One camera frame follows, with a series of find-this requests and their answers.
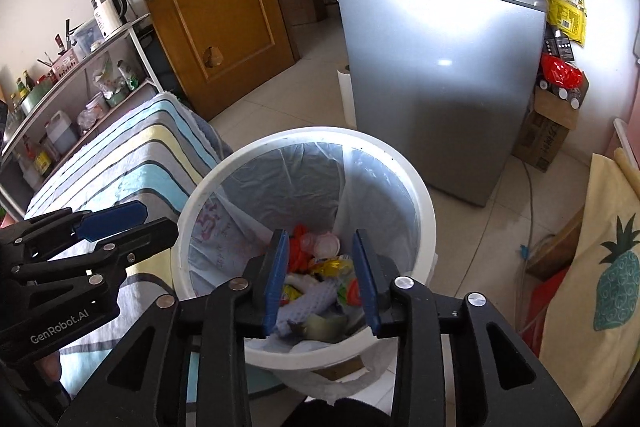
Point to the sauce bottles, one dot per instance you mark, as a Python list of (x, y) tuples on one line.
[(24, 84)]

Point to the kitchen knife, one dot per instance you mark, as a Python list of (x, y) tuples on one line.
[(68, 34)]

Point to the wooden door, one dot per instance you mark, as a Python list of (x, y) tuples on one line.
[(210, 17)]

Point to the green basin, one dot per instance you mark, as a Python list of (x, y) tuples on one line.
[(36, 97)]

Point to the clear plastic storage box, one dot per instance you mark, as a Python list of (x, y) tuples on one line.
[(85, 38)]

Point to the food bags on shelf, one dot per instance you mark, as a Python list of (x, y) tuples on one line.
[(115, 82)]

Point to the clear oil jug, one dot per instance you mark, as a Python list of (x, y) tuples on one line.
[(61, 134)]

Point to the yellow hanging packets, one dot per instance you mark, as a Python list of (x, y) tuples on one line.
[(567, 9)]

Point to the silver refrigerator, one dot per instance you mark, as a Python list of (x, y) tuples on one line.
[(440, 82)]

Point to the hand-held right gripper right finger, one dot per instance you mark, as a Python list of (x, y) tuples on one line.
[(367, 287)]

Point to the gold foil wrapper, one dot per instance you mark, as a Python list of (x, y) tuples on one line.
[(332, 268)]

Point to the white paper roll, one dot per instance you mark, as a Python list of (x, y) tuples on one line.
[(346, 97)]

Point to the olive green scrap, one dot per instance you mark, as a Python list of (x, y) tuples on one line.
[(325, 328)]

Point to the yellow pineapple print cloth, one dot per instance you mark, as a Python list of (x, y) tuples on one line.
[(590, 307)]

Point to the person's left hand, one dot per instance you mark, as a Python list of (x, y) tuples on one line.
[(47, 366)]

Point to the translucent bin liner bag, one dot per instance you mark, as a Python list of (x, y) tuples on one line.
[(310, 177)]

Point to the wooden board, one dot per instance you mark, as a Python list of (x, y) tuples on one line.
[(557, 247)]

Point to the yellow label bottle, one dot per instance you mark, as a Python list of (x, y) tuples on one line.
[(39, 159)]

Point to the clear plastic jar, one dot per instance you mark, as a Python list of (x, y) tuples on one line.
[(90, 118)]

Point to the black hanging packet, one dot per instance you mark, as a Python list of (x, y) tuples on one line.
[(557, 47)]

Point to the white electric kettle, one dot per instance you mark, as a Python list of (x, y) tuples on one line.
[(109, 14)]

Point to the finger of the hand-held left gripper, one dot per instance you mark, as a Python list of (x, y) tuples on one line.
[(112, 219), (140, 239)]

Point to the red cloth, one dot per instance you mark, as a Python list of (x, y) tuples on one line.
[(540, 307)]

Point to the metal shelf rack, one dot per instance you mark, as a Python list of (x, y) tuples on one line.
[(142, 52)]

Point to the red plastic bag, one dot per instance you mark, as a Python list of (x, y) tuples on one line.
[(300, 252)]

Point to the clear pink jelly cup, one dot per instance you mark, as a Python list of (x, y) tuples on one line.
[(311, 243), (330, 246)]

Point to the striped cloth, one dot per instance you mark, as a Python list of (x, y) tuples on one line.
[(125, 157)]

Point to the pink board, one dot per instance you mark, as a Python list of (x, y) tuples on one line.
[(629, 132)]

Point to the person's dark clothing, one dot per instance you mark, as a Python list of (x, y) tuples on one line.
[(340, 414)]

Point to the white round bin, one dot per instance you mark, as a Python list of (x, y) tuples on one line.
[(225, 167)]

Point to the red bag in cardboard box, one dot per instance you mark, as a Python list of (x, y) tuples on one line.
[(560, 72)]

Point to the yellow red snack wrapper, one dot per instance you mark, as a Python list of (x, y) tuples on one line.
[(291, 294)]

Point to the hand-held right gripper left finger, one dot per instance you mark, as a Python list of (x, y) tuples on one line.
[(275, 287)]

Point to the cardboard box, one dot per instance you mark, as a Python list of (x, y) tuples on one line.
[(542, 137)]

